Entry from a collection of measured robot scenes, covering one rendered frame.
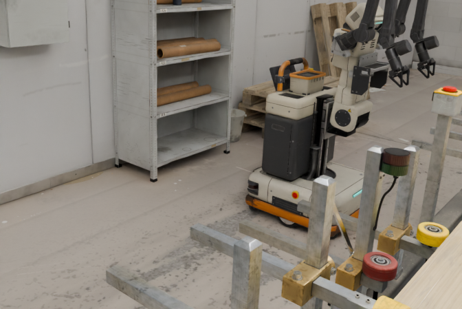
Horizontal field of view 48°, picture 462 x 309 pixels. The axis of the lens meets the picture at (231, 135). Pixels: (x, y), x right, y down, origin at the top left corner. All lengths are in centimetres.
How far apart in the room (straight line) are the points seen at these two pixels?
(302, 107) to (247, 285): 230
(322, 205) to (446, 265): 43
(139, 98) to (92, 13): 67
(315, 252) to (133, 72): 288
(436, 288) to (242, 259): 54
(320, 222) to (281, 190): 219
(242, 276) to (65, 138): 308
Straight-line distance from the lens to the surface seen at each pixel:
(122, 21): 384
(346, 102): 311
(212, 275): 283
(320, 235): 108
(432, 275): 132
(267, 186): 330
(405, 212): 156
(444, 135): 174
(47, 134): 378
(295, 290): 108
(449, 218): 210
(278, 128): 320
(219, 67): 440
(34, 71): 363
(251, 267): 88
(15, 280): 293
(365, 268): 131
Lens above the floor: 156
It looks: 18 degrees down
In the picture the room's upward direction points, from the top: 3 degrees clockwise
